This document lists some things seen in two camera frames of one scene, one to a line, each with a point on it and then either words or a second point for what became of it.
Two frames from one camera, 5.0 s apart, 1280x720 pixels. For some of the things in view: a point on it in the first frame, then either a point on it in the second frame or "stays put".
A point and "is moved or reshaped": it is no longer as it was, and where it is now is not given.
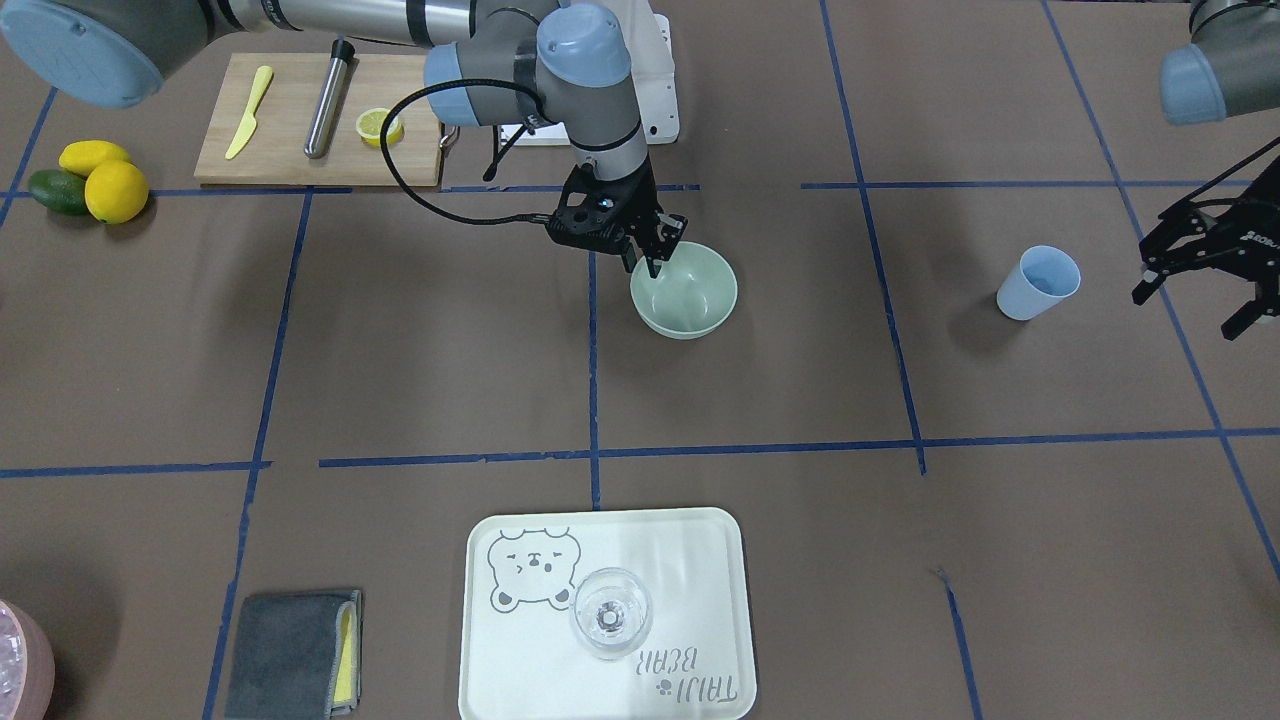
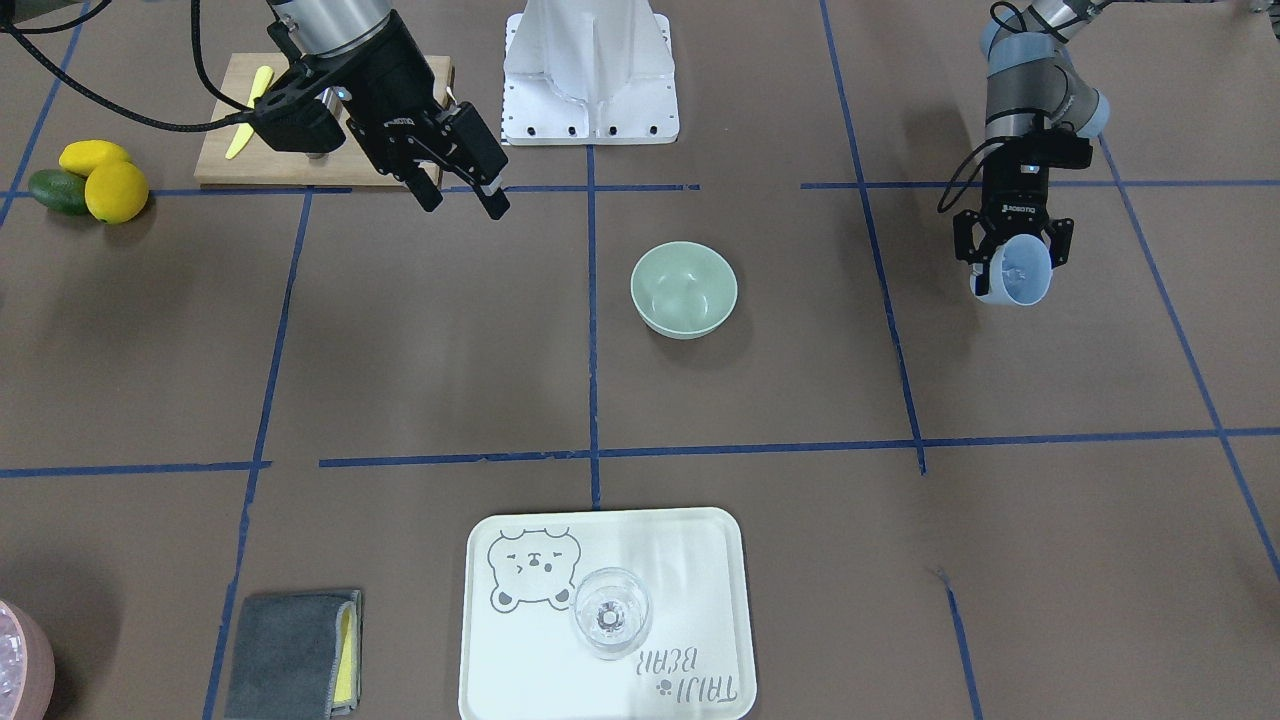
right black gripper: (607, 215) -> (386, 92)
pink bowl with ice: (27, 675) stays put
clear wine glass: (611, 613) stays put
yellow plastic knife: (246, 132) stays put
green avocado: (59, 190) stays put
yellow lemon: (116, 190) stays put
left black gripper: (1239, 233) -> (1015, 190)
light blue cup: (1044, 275) is moved or reshaped
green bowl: (691, 297) stays put
